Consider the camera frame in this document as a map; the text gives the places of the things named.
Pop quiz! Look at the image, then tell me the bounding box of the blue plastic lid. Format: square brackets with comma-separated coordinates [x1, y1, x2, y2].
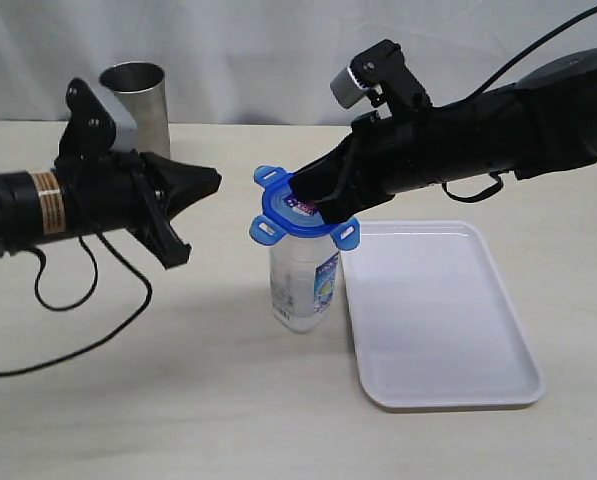
[249, 165, 361, 251]

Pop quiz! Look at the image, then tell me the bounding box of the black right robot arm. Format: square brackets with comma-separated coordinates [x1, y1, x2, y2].
[289, 48, 597, 224]

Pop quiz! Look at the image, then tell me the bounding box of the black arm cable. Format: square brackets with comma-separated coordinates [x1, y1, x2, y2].
[440, 0, 597, 204]
[0, 232, 153, 377]

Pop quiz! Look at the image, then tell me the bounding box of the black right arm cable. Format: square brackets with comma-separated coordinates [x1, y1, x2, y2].
[440, 0, 597, 204]

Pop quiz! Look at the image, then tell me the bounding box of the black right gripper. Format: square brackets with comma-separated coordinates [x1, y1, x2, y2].
[290, 112, 441, 224]

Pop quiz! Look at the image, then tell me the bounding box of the white fabric backdrop curtain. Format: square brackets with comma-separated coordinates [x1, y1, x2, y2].
[0, 1, 593, 125]

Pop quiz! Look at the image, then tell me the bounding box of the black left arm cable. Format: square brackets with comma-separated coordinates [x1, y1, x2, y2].
[0, 232, 153, 377]

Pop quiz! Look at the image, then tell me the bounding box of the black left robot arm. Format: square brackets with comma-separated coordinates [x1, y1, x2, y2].
[0, 151, 222, 269]

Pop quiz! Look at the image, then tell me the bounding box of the clear plastic tall container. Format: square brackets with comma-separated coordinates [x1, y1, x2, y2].
[269, 234, 340, 334]

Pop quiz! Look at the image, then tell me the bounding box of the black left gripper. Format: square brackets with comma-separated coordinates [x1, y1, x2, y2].
[52, 152, 222, 269]

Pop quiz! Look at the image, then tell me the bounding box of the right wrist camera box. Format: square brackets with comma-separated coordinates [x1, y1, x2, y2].
[329, 39, 432, 120]

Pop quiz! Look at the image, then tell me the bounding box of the white rectangular plastic tray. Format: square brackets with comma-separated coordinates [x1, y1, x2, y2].
[342, 220, 546, 411]

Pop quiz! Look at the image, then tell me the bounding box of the stainless steel tumbler cup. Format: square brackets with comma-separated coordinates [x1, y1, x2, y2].
[98, 61, 171, 158]

